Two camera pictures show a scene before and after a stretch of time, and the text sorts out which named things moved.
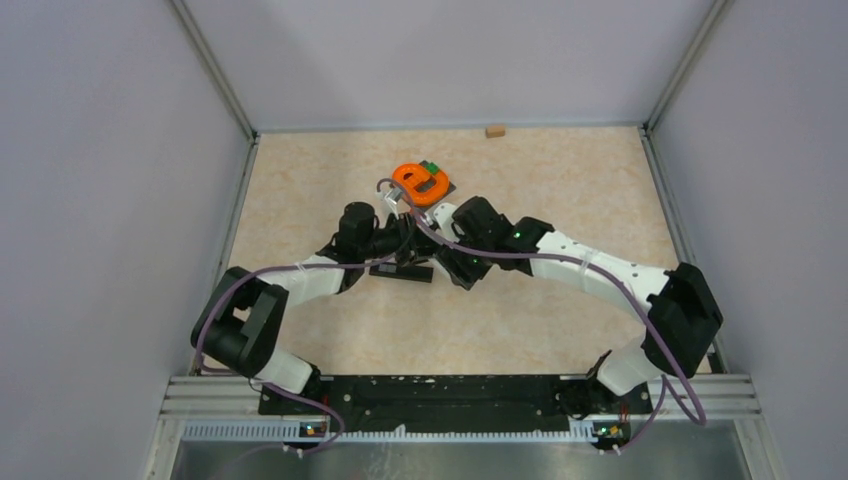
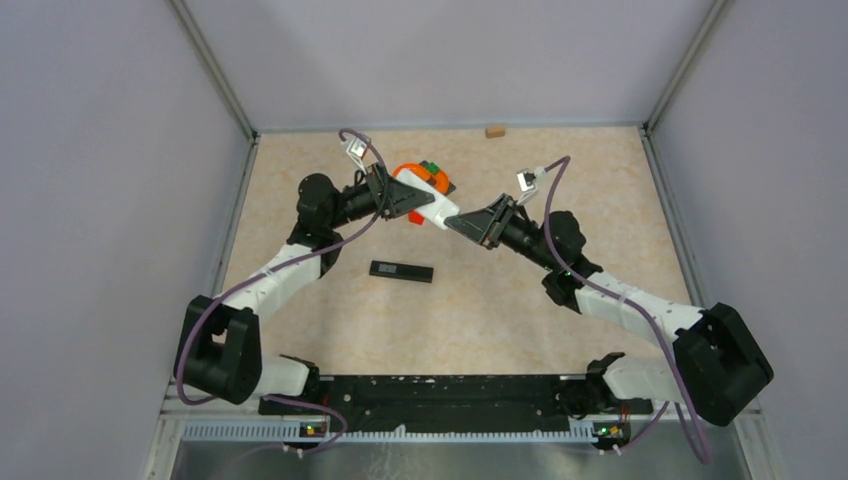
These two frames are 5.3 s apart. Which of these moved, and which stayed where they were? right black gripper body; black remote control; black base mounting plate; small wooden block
Moved: right black gripper body
Stayed: black remote control; small wooden block; black base mounting plate
